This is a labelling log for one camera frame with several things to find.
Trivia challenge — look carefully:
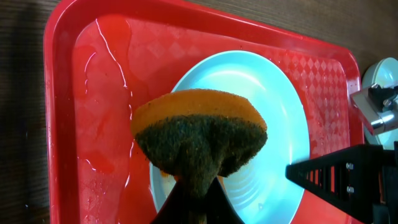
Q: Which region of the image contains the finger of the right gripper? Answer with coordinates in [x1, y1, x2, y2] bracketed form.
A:
[285, 144, 397, 223]

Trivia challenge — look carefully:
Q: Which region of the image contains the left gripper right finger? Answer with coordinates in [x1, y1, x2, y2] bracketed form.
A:
[205, 177, 244, 224]

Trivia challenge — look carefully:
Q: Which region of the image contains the white plate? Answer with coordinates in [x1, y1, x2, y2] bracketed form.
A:
[149, 50, 311, 224]
[361, 57, 397, 150]

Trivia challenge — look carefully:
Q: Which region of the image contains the orange green sponge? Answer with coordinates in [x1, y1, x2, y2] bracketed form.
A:
[131, 89, 267, 199]

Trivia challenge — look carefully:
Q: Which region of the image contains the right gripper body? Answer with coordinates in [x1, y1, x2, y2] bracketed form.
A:
[350, 83, 397, 136]

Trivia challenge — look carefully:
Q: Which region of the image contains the red plastic tray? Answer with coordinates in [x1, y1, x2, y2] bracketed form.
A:
[44, 1, 364, 223]

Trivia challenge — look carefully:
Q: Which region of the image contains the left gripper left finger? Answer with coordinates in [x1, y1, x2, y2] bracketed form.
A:
[150, 180, 189, 224]

